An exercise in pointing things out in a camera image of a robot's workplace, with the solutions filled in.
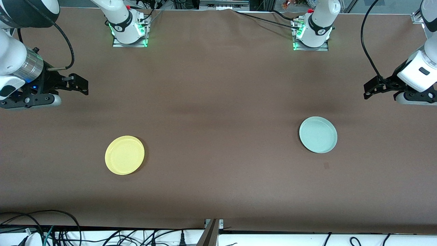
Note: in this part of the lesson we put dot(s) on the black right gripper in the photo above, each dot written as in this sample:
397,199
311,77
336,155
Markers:
51,83

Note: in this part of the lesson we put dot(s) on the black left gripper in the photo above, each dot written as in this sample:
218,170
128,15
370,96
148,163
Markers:
390,83

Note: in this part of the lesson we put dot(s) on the pale green round plate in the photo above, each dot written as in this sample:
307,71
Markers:
318,135

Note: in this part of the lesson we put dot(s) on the yellow round plate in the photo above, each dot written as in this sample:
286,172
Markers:
124,155

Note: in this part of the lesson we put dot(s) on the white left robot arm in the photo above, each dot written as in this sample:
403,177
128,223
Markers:
420,68

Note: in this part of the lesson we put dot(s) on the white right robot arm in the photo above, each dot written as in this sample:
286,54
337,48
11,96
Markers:
10,58

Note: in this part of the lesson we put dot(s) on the small orange object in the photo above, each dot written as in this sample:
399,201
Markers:
288,4

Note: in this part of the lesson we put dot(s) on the brown table cover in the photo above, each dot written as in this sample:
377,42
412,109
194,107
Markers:
218,102

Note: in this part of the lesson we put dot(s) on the white rounded device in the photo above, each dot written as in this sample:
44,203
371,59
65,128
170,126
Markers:
34,239

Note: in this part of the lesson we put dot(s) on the silver metal box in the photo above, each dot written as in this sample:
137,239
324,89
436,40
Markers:
223,4

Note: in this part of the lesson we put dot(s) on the white lower shelf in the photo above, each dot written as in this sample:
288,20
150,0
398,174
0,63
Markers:
273,241

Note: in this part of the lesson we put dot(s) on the black power plug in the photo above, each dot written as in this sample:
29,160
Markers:
182,241

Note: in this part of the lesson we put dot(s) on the aluminium profile beam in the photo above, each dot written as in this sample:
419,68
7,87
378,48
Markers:
210,235

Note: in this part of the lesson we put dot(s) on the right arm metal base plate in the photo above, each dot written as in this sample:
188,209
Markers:
117,43

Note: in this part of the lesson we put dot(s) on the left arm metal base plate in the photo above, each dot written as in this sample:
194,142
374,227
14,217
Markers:
324,48

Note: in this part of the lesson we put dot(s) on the aluminium frame corner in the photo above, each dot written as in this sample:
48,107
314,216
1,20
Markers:
417,17

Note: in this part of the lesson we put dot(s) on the small metal bracket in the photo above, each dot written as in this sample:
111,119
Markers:
221,223

